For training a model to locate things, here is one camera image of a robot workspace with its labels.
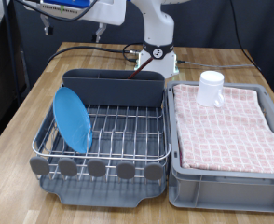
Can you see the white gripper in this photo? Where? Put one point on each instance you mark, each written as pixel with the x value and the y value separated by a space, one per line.
pixel 109 11

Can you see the blue plastic plate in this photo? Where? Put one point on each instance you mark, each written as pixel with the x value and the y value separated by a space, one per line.
pixel 71 121

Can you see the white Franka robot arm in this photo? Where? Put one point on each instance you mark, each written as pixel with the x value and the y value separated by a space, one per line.
pixel 157 25

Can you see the black metal pole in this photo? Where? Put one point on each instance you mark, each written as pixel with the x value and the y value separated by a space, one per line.
pixel 10 46

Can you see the dark grey utensil holder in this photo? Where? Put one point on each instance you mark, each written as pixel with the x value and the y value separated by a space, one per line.
pixel 112 90

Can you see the white plastic mug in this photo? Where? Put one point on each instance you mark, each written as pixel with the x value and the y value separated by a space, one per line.
pixel 209 88

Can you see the grey plastic drain tray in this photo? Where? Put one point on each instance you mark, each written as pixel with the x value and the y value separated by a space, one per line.
pixel 96 196

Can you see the pink checked towel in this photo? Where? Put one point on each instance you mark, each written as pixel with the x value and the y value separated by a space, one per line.
pixel 224 133

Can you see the grey plastic crate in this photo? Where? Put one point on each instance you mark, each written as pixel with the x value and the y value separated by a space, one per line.
pixel 224 196

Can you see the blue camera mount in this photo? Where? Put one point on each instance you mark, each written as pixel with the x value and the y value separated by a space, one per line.
pixel 68 2

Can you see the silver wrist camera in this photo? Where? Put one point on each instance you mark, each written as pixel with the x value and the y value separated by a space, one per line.
pixel 50 7

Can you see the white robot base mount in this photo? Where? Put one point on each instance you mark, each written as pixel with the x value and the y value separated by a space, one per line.
pixel 161 67

